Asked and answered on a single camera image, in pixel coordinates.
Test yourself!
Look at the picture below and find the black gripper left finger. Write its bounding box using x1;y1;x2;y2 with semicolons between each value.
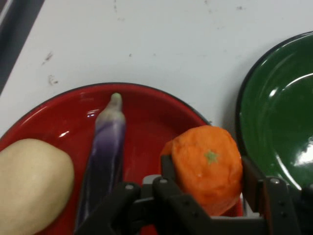
80;155;212;235

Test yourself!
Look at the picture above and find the red enamel plate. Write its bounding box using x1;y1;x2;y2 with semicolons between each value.
0;82;245;235

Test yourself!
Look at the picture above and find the green enamel plate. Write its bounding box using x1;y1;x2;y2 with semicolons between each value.
235;31;313;196

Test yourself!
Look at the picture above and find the purple toy eggplant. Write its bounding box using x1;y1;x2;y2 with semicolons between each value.
74;93;127;234

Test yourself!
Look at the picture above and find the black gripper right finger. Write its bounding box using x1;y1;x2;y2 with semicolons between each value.
241;156;313;235

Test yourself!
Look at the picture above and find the cream toy pear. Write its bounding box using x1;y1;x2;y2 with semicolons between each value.
0;138;75;235

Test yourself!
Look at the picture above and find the orange toy mandarin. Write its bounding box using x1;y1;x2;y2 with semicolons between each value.
160;125;244;216

